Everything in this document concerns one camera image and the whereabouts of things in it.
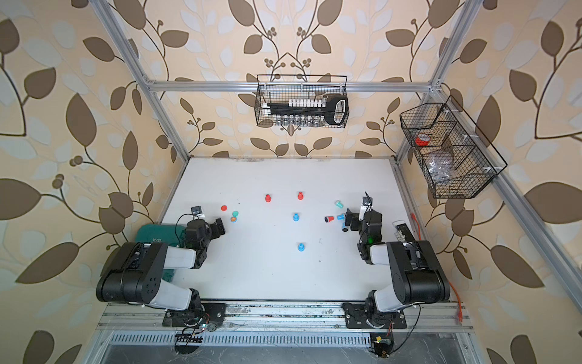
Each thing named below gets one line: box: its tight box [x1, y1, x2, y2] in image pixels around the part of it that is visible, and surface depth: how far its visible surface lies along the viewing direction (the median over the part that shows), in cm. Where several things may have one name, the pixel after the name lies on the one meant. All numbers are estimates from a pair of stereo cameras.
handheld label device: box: [391, 219, 416, 242], surface depth 94 cm
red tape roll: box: [414, 133, 431, 147], surface depth 83 cm
